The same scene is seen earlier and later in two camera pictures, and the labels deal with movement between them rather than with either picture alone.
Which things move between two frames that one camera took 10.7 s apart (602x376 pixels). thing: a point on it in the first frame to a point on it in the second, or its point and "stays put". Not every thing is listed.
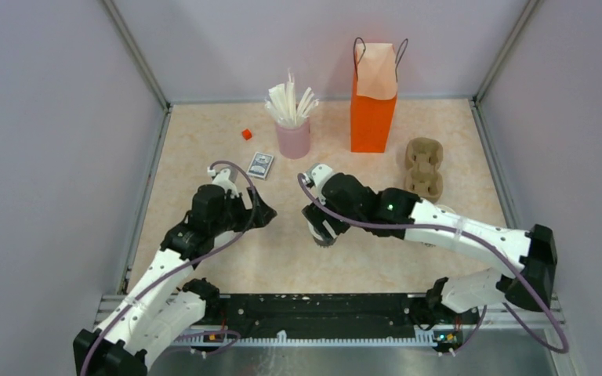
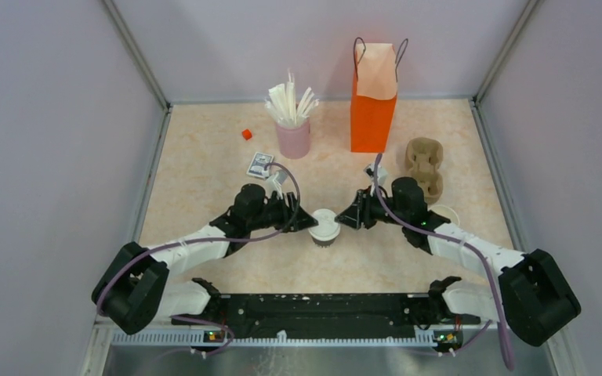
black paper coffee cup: x=324 y=244 stays put
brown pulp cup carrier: x=423 y=160 stays put
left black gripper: x=246 y=213 to x=302 y=221
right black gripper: x=317 y=221 to x=360 y=211
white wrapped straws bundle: x=282 y=103 stays put
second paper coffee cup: x=445 y=207 stays put
